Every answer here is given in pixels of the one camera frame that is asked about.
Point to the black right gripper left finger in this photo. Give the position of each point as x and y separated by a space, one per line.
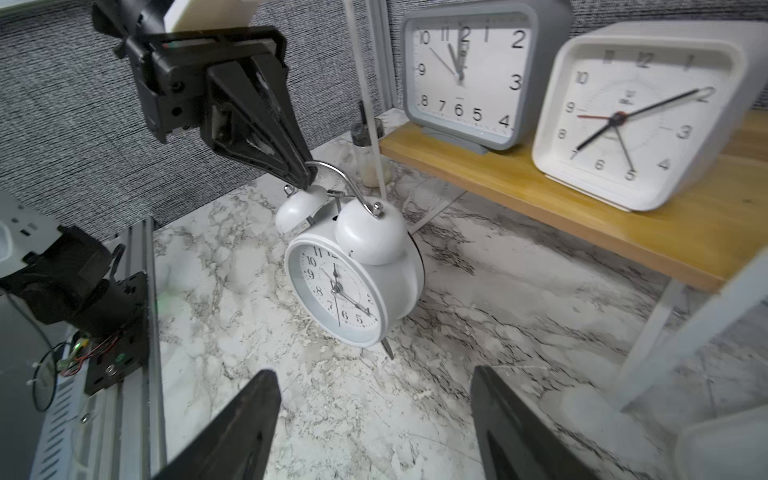
237 443

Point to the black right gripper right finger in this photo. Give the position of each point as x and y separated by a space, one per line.
513 442

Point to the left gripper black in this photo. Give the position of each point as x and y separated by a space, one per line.
231 84

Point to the white twin bell alarm clock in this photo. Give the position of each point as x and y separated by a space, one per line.
354 266

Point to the grey rectangular alarm clock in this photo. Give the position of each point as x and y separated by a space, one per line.
475 74

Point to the small white square alarm clock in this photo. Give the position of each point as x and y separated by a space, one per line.
637 111

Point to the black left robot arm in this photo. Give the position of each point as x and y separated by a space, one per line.
121 19

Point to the white and wood shelf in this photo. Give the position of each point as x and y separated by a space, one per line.
710 239

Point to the white cutting board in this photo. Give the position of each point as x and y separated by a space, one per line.
729 447

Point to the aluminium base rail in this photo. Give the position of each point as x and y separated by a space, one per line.
107 420

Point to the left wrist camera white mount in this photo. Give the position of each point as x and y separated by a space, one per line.
198 15

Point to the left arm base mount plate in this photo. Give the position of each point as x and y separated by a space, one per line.
117 336

